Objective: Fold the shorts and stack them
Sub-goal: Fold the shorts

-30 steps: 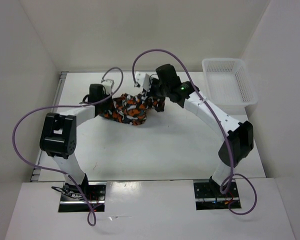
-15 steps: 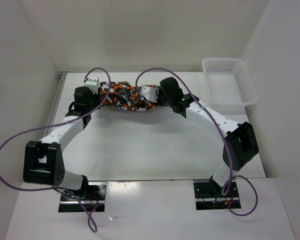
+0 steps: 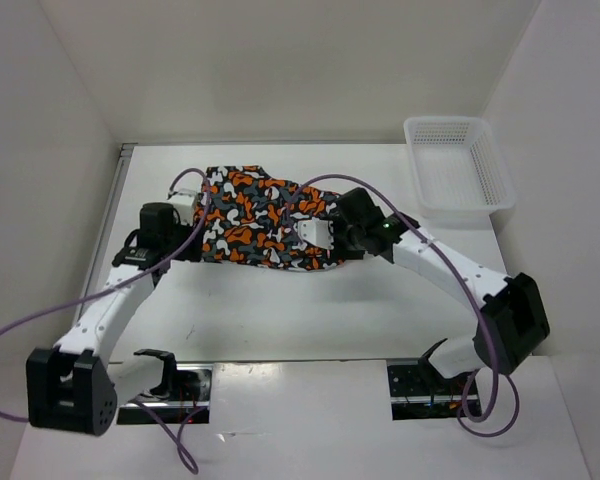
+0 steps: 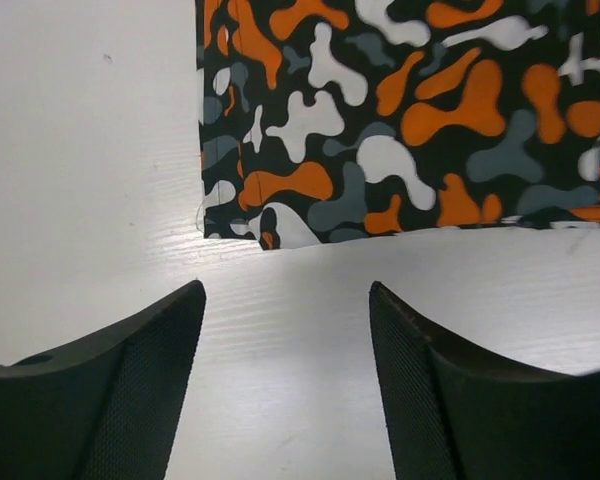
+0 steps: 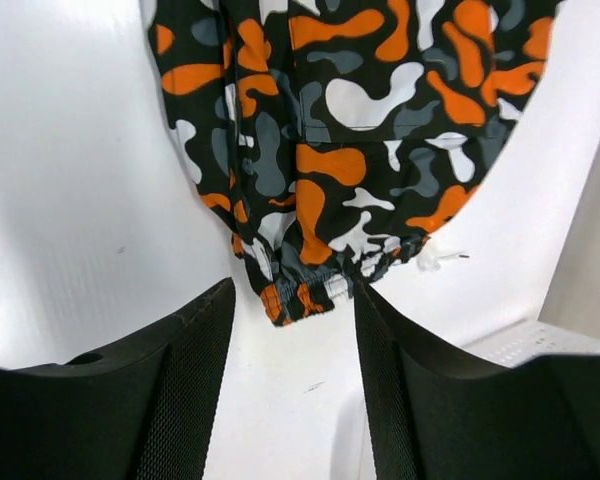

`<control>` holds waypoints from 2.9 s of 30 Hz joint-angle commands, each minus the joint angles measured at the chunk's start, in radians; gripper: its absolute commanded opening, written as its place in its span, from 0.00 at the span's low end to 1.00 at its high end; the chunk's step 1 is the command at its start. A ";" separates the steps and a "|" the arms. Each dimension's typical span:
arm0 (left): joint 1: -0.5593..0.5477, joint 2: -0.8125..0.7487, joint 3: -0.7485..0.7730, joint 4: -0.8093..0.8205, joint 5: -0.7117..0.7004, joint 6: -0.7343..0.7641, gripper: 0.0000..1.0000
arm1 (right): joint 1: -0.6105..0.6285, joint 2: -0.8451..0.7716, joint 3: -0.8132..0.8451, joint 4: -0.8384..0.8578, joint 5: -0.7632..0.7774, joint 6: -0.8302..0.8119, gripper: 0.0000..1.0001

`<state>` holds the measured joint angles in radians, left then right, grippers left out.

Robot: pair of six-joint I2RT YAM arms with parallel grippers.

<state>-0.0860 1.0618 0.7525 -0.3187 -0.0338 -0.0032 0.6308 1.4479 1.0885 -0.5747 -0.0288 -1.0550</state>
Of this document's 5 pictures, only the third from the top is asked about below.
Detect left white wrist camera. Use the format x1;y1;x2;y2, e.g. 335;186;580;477
167;188;199;226

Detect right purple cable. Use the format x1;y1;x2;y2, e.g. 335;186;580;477
282;173;520;437

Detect orange black camouflage shorts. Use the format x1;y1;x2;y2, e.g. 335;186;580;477
194;166;364;271

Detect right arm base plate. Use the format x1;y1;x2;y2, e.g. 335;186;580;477
386;359;469;421

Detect purple cable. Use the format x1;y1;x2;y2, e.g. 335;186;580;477
282;173;520;437
0;167;214;475

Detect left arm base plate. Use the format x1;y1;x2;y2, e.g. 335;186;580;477
117;363;213;425

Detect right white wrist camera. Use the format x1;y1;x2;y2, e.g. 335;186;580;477
296;218;335;250

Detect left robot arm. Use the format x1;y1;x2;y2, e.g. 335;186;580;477
26;193;204;436

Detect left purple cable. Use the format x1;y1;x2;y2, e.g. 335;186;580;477
0;167;214;475

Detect white perforated plastic basket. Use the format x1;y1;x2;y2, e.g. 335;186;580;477
403;116;516;220

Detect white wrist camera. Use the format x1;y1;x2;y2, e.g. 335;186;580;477
296;218;335;250
167;188;199;226

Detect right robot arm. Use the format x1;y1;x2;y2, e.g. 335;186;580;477
335;187;550;393

